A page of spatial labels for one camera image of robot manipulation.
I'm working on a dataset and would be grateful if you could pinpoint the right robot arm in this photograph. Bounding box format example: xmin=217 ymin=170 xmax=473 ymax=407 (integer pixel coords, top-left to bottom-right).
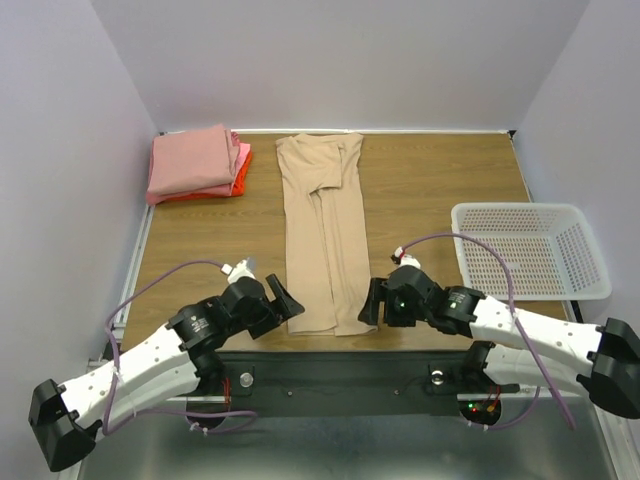
xmin=358 ymin=265 xmax=639 ymax=419

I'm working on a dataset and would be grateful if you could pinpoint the beige t shirt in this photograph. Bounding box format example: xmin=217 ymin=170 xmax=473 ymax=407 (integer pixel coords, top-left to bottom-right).
xmin=276 ymin=133 xmax=373 ymax=337

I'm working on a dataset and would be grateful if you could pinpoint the folded light pink t shirt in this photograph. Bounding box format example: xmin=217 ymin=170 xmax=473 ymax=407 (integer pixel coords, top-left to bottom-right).
xmin=235 ymin=142 xmax=251 ymax=175

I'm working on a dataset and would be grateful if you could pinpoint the white plastic basket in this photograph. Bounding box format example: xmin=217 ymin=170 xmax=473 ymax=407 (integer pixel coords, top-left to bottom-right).
xmin=451 ymin=202 xmax=612 ymax=301

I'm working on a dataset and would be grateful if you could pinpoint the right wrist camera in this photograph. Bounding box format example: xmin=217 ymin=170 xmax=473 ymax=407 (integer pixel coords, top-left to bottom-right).
xmin=391 ymin=247 xmax=421 ymax=269

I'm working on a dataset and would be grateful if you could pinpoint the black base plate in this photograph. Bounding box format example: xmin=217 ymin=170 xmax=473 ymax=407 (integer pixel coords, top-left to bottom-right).
xmin=164 ymin=349 xmax=521 ymax=419

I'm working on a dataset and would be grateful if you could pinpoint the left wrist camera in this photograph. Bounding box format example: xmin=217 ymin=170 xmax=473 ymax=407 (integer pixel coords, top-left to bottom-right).
xmin=220 ymin=257 xmax=256 ymax=285

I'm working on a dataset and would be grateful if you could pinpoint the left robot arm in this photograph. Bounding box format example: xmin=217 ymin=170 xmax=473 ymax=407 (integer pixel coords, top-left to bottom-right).
xmin=28 ymin=274 xmax=305 ymax=472

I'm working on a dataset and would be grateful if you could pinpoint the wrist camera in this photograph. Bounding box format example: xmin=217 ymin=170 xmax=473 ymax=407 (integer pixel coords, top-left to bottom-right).
xmin=391 ymin=247 xmax=421 ymax=269
xmin=220 ymin=257 xmax=256 ymax=285

